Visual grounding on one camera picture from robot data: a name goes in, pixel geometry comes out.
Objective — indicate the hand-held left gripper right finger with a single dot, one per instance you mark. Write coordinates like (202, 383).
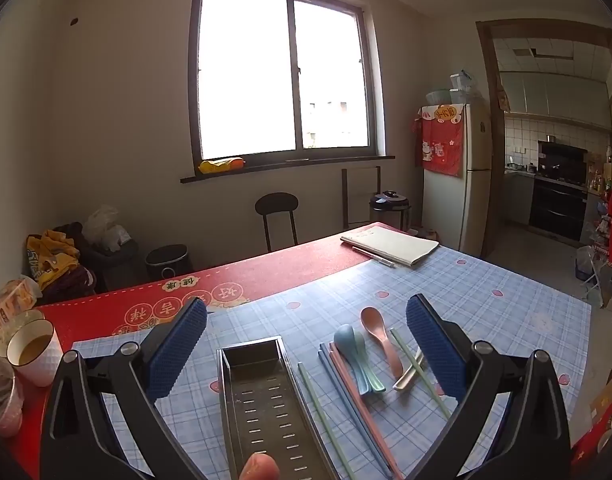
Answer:
(436, 355)

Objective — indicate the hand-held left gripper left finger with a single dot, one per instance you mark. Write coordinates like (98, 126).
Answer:
(178, 350)

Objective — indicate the beige spoon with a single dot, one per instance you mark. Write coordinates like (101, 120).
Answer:
(406, 382)

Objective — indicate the green spoon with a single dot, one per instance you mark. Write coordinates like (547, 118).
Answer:
(379, 385)

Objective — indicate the pink spoon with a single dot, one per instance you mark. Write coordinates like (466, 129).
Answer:
(373, 322)

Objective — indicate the blue spoon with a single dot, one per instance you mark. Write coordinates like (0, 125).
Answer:
(348, 341)

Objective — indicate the blue chopstick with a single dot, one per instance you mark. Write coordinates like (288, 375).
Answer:
(343, 400)
(353, 400)

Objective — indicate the metal utensil tray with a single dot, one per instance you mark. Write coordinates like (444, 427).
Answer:
(266, 410)

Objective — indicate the person's left hand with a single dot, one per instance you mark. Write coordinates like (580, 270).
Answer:
(258, 467)

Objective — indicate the blue plaid table mat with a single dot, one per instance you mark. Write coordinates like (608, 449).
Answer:
(486, 320)

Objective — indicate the black round bin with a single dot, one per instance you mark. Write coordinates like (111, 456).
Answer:
(168, 260)

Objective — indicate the cardboard box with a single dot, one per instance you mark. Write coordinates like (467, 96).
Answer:
(608, 395)

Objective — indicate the black oven stove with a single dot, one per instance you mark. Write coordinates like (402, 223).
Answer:
(556, 207)

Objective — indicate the dark clothes pile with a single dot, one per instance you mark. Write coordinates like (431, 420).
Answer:
(106, 265)

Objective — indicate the grey pen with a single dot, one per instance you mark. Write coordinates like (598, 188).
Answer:
(373, 256)

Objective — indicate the beige notebook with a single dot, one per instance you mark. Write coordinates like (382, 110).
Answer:
(391, 245)

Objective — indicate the red printed tablecloth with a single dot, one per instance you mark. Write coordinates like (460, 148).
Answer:
(286, 265)

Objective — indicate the white textured cup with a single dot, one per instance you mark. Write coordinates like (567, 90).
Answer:
(36, 365)

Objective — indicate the clear plastic bag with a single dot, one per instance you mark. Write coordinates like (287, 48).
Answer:
(103, 227)

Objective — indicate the black range hood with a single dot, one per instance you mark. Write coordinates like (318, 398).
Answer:
(561, 160)

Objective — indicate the black pressure cooker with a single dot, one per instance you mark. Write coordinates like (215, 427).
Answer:
(391, 207)

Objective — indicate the yellow garment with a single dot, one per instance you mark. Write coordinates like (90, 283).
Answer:
(51, 257)

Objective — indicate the white fridge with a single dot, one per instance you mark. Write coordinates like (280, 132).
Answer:
(473, 200)

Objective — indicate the black round chair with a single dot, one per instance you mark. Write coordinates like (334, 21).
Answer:
(277, 205)

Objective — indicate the orange snack packet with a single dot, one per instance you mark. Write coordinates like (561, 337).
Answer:
(8, 300)

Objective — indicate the wooden rack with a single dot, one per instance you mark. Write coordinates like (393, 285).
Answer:
(344, 195)

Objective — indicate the clear plastic cup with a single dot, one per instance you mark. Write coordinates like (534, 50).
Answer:
(1, 400)

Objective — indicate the yellow packet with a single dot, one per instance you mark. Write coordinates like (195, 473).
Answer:
(221, 165)

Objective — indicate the red printed cloth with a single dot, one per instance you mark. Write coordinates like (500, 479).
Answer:
(441, 145)

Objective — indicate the dark window sill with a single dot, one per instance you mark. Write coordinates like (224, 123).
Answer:
(286, 167)

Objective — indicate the green bowl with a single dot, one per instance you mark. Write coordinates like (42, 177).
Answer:
(437, 97)

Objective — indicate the clear storage container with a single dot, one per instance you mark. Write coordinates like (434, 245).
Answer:
(461, 87)

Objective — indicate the dark framed window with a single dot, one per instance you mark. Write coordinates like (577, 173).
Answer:
(246, 75)

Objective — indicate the wooden door frame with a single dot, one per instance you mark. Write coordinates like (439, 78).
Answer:
(486, 135)

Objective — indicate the kitchen wall cabinets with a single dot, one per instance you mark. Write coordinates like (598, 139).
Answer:
(551, 95)

